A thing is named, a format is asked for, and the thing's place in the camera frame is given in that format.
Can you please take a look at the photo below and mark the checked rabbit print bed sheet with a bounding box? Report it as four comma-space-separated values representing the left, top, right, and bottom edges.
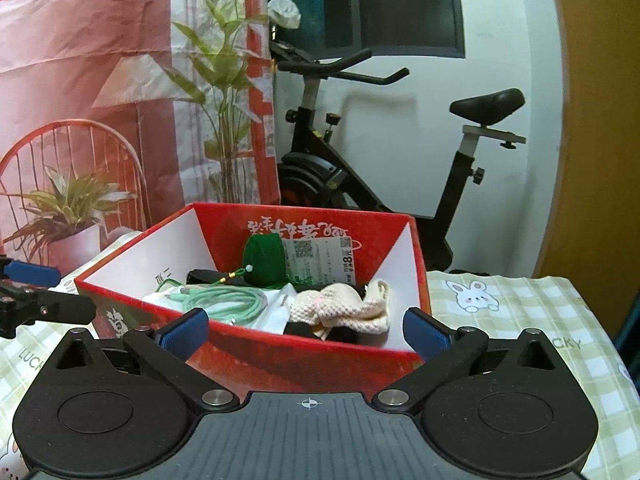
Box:
0, 230, 640, 480

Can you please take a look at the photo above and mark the wooden panel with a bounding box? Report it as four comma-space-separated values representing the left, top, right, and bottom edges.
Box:
532, 0, 640, 281

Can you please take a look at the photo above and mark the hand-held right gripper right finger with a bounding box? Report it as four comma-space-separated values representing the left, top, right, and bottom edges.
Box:
372, 306, 571, 414

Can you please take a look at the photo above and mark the printed backdrop cloth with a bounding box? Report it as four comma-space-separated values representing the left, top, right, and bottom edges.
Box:
0, 0, 281, 273

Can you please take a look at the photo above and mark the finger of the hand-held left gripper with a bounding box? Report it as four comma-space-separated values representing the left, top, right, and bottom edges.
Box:
0, 259, 64, 287
0, 282, 97, 340

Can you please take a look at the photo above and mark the cream knitted cloth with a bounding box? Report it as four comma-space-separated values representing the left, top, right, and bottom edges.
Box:
291, 280, 392, 336

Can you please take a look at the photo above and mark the white plastic bag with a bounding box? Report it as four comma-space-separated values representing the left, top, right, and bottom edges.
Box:
267, 0, 302, 29

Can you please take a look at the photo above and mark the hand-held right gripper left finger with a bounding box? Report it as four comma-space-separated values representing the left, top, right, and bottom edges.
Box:
50, 307, 241, 414

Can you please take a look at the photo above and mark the green corded pouch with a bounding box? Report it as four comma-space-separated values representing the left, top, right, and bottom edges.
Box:
155, 232, 290, 293

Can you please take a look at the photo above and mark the red cardboard box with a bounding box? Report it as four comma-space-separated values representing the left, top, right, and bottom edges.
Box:
75, 202, 433, 396

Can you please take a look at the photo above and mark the mint green cable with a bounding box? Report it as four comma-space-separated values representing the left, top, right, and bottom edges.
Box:
155, 282, 271, 323

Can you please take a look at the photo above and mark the dark framed window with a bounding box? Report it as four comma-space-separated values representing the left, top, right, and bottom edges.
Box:
265, 0, 466, 60

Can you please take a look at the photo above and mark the black exercise bike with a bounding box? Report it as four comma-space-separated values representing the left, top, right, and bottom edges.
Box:
270, 40, 528, 276

